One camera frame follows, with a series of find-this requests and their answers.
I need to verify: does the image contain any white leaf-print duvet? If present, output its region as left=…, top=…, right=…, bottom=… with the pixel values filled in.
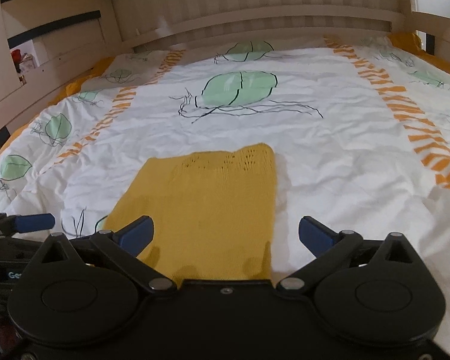
left=0, top=36, right=450, bottom=353

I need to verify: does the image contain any mustard yellow knit sweater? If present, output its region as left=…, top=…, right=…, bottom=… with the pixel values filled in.
left=104, top=143, right=277, bottom=284

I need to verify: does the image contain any beige wooden bed frame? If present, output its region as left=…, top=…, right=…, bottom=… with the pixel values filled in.
left=0, top=0, right=450, bottom=131

